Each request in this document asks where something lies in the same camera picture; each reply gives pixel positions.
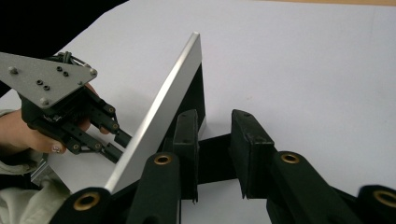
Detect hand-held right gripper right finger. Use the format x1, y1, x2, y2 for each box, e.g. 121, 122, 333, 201
229, 108, 277, 201

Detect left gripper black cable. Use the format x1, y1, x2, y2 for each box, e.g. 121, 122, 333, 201
46, 50, 92, 69

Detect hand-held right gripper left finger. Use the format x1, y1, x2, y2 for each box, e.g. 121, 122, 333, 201
172, 108, 201, 203

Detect black glossy panel silver edges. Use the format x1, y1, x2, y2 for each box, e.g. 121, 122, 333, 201
104, 31, 241, 196

